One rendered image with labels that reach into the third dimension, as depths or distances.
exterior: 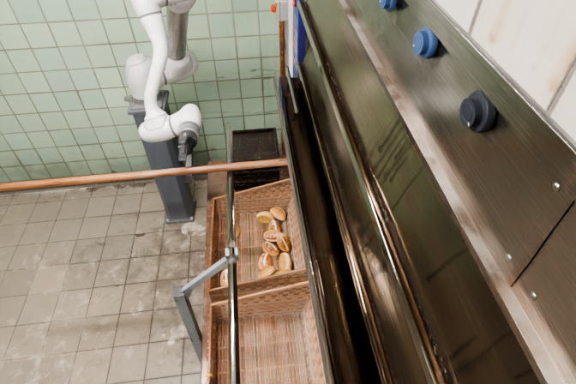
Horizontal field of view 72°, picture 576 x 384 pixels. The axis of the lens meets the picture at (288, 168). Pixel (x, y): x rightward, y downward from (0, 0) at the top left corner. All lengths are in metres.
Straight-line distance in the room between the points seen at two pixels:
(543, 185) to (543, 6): 0.16
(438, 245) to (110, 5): 2.34
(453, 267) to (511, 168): 0.20
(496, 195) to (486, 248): 0.07
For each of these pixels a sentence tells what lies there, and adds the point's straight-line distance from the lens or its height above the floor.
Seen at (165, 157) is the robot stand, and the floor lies 0.64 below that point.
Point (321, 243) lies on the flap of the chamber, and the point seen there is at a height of 1.41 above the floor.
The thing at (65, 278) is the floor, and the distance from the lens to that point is 3.06.
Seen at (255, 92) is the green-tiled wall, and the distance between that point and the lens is 2.86.
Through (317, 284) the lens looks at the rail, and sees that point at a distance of 1.01.
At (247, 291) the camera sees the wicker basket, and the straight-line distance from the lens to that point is 1.85.
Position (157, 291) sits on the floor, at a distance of 2.78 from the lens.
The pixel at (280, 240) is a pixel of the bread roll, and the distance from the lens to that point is 2.03.
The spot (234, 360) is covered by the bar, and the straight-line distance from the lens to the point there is 1.22.
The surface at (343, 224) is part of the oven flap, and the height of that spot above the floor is 1.47.
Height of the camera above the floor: 2.31
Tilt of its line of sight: 44 degrees down
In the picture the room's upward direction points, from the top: straight up
